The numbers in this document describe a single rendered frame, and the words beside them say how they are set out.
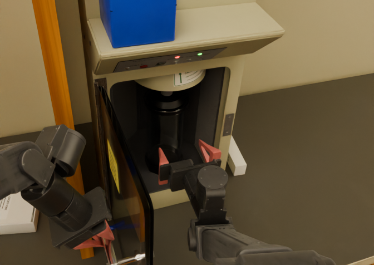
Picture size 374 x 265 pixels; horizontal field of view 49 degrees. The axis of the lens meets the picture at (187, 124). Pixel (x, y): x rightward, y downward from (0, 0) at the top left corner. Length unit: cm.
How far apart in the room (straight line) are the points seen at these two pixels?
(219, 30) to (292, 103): 88
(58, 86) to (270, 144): 83
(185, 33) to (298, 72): 100
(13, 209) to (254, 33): 74
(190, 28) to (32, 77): 70
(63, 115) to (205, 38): 27
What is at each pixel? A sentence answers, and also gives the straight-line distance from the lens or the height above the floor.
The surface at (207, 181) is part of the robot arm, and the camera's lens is 76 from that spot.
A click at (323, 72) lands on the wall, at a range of 173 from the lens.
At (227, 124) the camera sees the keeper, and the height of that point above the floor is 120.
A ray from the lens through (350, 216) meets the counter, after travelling 124.
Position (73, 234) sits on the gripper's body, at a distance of 69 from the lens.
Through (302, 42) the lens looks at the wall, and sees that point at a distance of 158.
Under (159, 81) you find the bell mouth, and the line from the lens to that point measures 88.
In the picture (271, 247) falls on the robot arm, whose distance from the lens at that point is 48.
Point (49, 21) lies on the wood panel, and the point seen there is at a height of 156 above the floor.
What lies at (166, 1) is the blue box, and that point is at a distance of 63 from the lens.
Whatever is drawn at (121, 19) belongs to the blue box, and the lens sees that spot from 63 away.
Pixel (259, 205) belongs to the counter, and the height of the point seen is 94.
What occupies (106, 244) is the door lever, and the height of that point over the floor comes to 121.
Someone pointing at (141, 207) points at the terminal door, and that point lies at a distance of 59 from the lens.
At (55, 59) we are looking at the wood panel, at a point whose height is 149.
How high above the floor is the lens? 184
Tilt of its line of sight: 41 degrees down
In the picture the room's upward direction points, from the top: 5 degrees clockwise
